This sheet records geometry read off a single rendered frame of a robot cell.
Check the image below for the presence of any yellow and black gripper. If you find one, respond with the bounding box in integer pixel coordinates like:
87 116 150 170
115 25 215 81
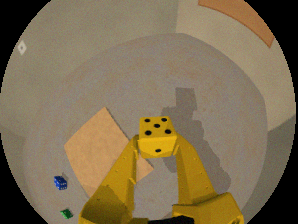
78 132 244 224

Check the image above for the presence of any green die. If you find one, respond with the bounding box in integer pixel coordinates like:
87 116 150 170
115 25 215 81
60 209 73 219

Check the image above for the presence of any blue die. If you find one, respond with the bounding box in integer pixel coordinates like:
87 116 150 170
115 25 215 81
54 176 67 190

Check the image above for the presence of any yellow die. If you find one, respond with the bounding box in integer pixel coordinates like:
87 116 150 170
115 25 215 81
139 116 178 159

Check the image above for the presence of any tan mat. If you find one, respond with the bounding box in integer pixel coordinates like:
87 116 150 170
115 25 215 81
64 107 154 197

